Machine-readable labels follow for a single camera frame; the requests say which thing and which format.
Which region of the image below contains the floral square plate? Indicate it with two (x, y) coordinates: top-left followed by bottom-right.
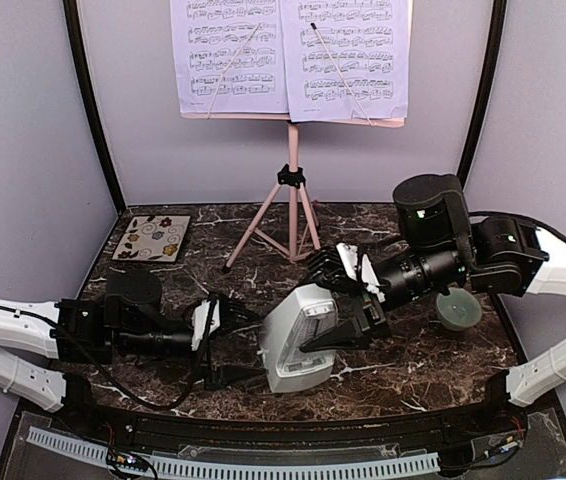
(113, 214), (190, 263)

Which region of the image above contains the white metronome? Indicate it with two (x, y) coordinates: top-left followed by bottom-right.
(259, 284), (338, 394)

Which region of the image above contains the black frame post right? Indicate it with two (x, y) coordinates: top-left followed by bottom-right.
(456, 0), (508, 191)

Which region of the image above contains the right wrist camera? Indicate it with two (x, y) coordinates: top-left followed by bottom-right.
(306, 243), (382, 301)

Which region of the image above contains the sheet music page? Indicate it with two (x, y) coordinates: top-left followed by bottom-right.
(279, 0), (413, 126)
(170, 0), (289, 115)

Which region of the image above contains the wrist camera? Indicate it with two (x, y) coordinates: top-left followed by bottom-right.
(306, 243), (382, 301)
(191, 294), (231, 351)

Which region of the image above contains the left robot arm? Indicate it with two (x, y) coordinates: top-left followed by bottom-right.
(0, 270), (264, 436)

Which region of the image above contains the green ceramic bowl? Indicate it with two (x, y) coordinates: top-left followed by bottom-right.
(435, 288), (483, 332)

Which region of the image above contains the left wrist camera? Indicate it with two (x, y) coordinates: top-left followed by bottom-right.
(191, 294), (231, 351)

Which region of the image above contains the white slotted cable duct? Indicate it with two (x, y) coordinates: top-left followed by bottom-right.
(26, 427), (440, 479)

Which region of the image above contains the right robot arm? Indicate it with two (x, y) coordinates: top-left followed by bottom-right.
(300, 174), (566, 434)

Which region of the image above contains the pink music stand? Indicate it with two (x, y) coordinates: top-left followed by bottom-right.
(180, 107), (409, 274)

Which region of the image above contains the black front rail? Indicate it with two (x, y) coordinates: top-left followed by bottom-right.
(22, 387), (559, 456)

